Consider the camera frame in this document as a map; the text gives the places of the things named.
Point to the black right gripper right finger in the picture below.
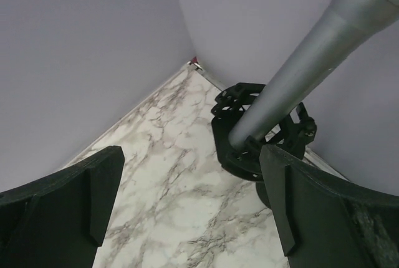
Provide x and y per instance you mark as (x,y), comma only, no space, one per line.
(326,221)

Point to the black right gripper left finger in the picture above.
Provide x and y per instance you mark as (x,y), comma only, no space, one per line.
(60,220)

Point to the black shock-mount round-base stand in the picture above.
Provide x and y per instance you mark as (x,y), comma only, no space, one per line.
(231,104)

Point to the silver grey microphone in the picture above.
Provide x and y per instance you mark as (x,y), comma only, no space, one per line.
(342,28)

